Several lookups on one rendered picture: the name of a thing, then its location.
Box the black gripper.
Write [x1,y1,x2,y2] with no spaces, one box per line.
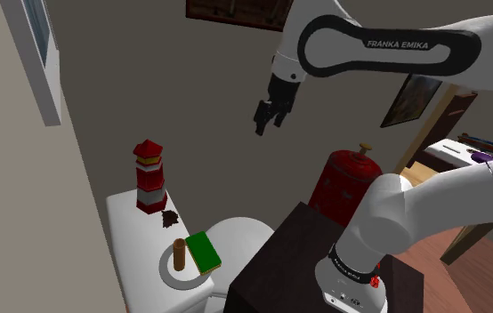
[253,73,302,137]

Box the red cylinder tank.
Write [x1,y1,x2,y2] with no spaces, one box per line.
[307,143,384,229]

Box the red white lighthouse figure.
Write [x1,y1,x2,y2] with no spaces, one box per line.
[132,139,168,215]

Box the small dark brown leaf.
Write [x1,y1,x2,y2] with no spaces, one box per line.
[161,209,181,229]

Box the green yellow sponge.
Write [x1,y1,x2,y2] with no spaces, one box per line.
[184,230,222,277]

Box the brown cylinder cup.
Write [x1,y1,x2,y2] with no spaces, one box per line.
[172,237,187,272]

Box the white toilet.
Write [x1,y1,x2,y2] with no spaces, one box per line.
[106,188,276,313]

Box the white round plate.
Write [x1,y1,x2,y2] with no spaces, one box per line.
[158,240,210,291]

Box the white table with objects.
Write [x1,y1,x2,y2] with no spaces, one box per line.
[422,132,493,173]

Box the white framed window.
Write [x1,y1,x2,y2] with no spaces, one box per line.
[0,0,63,128]

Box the dark framed wall picture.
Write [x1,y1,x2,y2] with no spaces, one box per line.
[185,0,295,33]

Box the slanted dark wall picture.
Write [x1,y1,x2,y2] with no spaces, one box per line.
[379,73,444,129]

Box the wooden door frame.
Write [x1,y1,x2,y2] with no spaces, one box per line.
[392,83,493,267]

